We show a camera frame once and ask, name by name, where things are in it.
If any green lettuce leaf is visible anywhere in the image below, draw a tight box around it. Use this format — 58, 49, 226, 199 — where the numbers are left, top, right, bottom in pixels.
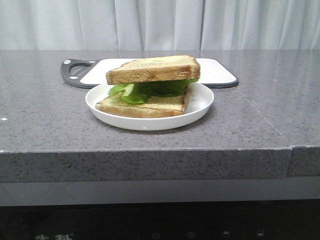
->
108, 79, 198, 104

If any toasted bread slice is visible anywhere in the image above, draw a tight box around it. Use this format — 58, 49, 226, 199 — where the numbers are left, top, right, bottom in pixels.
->
105, 55, 201, 85
95, 86, 190, 118

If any white round plate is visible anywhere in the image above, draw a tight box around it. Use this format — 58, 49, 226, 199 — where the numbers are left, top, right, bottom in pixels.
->
85, 83, 215, 131

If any white grey cutting board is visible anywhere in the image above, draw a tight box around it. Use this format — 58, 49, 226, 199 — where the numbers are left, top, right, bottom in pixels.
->
60, 58, 239, 89

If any white pleated curtain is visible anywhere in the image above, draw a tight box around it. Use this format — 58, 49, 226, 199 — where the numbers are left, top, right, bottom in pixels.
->
0, 0, 320, 51

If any black appliance control panel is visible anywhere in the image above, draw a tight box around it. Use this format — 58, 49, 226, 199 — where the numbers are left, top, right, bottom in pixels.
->
0, 200, 320, 240

